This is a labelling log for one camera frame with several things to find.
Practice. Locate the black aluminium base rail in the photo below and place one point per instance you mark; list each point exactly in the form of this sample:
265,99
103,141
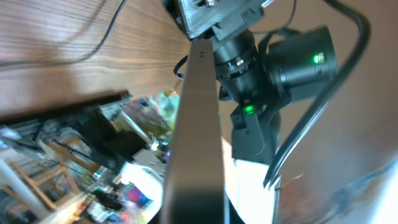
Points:
107,102

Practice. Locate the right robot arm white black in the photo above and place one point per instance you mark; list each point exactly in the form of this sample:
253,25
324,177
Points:
226,64

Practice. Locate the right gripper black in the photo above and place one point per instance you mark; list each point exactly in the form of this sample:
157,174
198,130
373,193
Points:
219,18

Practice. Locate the smartphone with teal screen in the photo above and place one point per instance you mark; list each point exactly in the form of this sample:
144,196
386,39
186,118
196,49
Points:
194,180

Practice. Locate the wooden chair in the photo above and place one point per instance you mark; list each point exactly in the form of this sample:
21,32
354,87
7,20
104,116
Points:
75,199

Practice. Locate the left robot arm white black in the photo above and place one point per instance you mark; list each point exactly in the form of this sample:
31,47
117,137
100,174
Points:
130,179

